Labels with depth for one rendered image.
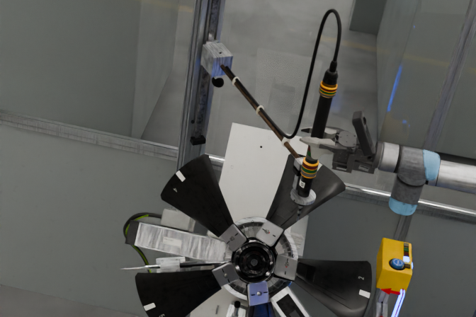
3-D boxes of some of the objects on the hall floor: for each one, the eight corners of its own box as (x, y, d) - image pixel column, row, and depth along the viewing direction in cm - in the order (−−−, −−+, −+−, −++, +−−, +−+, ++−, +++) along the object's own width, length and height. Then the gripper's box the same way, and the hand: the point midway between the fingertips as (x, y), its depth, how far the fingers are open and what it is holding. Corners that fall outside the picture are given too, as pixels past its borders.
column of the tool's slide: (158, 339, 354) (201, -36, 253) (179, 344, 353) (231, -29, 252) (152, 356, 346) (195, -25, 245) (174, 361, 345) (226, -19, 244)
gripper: (374, 182, 203) (293, 165, 205) (375, 158, 213) (298, 142, 214) (382, 156, 198) (299, 139, 200) (382, 132, 208) (304, 116, 209)
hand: (305, 133), depth 205 cm, fingers closed on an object, 4 cm apart
